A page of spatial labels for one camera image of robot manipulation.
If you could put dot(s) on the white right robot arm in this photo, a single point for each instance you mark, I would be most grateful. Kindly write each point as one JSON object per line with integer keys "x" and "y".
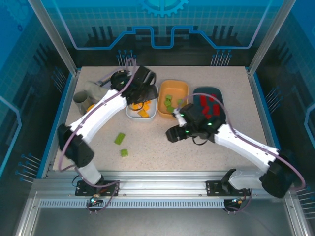
{"x": 241, "y": 145}

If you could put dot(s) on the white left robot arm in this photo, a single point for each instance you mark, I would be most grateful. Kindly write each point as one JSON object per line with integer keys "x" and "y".
{"x": 98, "y": 115}

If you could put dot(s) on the white container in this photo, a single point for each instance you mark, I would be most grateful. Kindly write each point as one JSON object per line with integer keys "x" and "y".
{"x": 153, "y": 111}

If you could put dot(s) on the tan container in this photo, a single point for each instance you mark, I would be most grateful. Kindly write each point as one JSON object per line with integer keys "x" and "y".
{"x": 174, "y": 87}

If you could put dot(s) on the dark teal container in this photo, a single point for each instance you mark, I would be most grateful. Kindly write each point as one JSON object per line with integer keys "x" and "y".
{"x": 197, "y": 92}

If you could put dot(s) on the beige cloth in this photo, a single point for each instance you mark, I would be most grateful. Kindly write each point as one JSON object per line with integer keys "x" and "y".
{"x": 94, "y": 89}

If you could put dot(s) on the long green lego brick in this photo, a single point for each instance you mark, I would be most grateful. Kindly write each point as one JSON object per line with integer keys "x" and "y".
{"x": 119, "y": 138}

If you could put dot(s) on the yellow bowl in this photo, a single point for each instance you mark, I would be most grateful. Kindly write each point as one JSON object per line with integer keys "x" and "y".
{"x": 90, "y": 108}

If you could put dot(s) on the grey cup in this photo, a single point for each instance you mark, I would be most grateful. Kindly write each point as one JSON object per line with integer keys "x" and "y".
{"x": 81, "y": 103}

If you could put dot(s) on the blue printed back panel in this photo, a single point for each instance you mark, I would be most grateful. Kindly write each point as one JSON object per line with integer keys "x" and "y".
{"x": 157, "y": 24}

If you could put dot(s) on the blue table edge strip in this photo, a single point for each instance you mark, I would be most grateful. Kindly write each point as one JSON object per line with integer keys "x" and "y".
{"x": 61, "y": 111}
{"x": 266, "y": 110}

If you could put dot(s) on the small LED circuit board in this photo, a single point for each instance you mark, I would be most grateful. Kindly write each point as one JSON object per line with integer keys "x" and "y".
{"x": 94, "y": 201}
{"x": 236, "y": 201}

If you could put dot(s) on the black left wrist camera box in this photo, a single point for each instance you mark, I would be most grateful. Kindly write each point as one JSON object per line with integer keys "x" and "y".
{"x": 145, "y": 73}

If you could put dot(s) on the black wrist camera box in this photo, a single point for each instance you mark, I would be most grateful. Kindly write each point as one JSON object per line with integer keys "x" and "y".
{"x": 145, "y": 73}
{"x": 190, "y": 111}

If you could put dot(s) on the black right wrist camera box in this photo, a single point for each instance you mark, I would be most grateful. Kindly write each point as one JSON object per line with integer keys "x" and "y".
{"x": 190, "y": 111}

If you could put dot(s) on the aluminium mounting rail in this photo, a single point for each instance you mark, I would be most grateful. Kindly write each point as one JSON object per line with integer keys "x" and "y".
{"x": 160, "y": 182}

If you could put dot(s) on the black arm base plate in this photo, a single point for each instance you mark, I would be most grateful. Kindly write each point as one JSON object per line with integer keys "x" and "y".
{"x": 110, "y": 188}
{"x": 214, "y": 189}

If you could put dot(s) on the aluminium frame post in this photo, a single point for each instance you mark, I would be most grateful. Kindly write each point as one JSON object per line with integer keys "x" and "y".
{"x": 265, "y": 37}
{"x": 56, "y": 37}

